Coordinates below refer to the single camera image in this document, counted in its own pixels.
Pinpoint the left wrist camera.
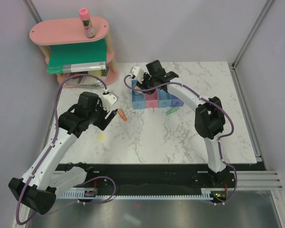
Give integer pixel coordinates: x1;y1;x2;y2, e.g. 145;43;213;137
101;92;118;111

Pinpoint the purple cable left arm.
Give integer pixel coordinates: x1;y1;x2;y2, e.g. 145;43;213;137
15;74;117;225

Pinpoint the white cable duct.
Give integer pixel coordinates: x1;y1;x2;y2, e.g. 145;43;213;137
57;188;226;200

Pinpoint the green book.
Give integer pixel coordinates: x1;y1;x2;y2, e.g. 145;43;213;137
47;39;107;75

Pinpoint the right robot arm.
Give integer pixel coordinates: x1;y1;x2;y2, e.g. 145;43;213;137
130;60;226;187

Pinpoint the light blue bin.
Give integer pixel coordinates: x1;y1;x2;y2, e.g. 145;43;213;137
157;88;172;108
131;90;146;110

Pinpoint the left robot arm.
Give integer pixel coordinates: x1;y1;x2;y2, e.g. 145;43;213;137
9;92;118;215

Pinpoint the aluminium frame post right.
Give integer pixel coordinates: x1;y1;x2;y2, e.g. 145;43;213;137
230;0;275;70

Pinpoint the yellow cup on shelf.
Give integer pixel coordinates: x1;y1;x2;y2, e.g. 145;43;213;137
88;70;102;77

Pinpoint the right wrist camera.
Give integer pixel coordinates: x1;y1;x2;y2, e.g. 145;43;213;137
130;66;145;83

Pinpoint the orange highlighter marker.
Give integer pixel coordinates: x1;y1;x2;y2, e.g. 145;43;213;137
118;109;128;121

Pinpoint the dark blue plastic bin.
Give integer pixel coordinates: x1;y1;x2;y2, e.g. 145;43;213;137
171;95;184;107

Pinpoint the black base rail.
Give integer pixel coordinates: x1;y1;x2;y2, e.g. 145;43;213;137
54;162;268;198

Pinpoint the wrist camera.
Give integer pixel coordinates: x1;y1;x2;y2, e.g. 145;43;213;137
130;66;145;83
101;92;118;111

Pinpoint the pink wooden shelf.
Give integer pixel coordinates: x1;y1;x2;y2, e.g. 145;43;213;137
29;16;118;85

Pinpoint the pink capped bottle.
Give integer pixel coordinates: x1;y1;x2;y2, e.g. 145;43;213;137
79;8;95;38

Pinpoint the aluminium frame post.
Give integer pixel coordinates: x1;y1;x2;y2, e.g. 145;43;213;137
23;0;43;23
230;0;275;70

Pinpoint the green eraser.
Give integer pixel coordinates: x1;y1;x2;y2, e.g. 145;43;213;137
166;106;179;116

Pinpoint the aluminium frame post left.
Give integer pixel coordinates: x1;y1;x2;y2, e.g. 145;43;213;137
23;0;43;23

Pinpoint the pink plastic bin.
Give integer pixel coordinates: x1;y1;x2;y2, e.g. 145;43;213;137
145;91;158;108

